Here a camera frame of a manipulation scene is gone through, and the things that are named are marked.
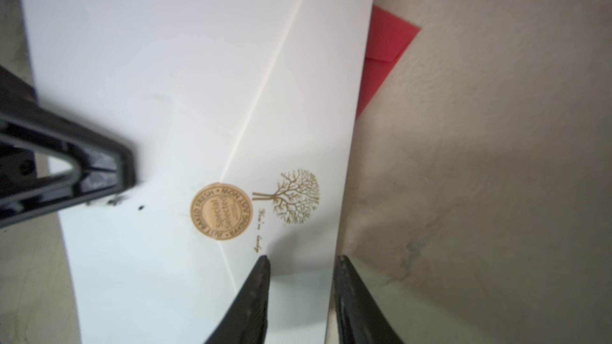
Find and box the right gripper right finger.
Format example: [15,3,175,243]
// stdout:
[333,255,403,344]

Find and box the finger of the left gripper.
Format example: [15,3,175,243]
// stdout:
[1,68,136,227]

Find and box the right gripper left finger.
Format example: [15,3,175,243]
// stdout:
[205,256,271,344]

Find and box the white envelope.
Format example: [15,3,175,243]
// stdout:
[22,0,373,343]

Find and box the red envelope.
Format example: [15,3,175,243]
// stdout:
[356,6,421,118]

